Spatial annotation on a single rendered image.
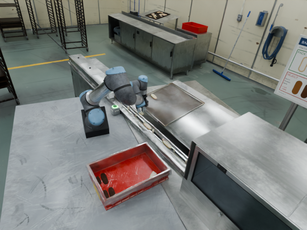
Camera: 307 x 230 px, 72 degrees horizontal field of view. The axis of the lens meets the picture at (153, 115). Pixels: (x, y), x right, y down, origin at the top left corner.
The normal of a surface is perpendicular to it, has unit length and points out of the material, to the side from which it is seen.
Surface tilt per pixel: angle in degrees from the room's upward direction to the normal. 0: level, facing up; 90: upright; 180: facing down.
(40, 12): 90
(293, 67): 90
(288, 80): 90
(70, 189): 0
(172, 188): 0
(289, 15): 90
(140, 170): 0
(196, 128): 10
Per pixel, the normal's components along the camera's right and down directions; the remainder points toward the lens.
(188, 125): -0.07, -0.75
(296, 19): -0.80, 0.29
